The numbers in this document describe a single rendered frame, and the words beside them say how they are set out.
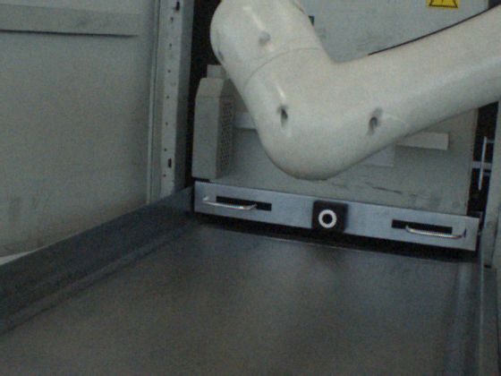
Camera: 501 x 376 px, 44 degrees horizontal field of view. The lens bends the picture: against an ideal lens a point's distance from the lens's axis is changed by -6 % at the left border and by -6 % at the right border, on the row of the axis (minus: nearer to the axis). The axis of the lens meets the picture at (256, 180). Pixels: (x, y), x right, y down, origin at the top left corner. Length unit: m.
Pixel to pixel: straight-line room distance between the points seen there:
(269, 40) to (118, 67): 0.59
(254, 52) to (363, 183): 0.58
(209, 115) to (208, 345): 0.49
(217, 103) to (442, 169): 0.41
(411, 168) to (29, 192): 0.66
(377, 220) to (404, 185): 0.08
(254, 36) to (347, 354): 0.37
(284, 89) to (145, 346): 0.33
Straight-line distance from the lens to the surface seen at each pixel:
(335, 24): 1.17
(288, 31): 0.65
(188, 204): 1.27
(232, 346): 0.76
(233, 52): 0.67
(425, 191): 1.17
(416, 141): 1.11
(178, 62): 1.23
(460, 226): 1.16
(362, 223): 1.18
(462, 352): 0.80
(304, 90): 0.61
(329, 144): 0.60
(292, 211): 1.21
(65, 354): 0.74
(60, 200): 1.16
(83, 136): 1.16
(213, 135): 1.13
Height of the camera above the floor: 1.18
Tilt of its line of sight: 11 degrees down
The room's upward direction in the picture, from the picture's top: 3 degrees clockwise
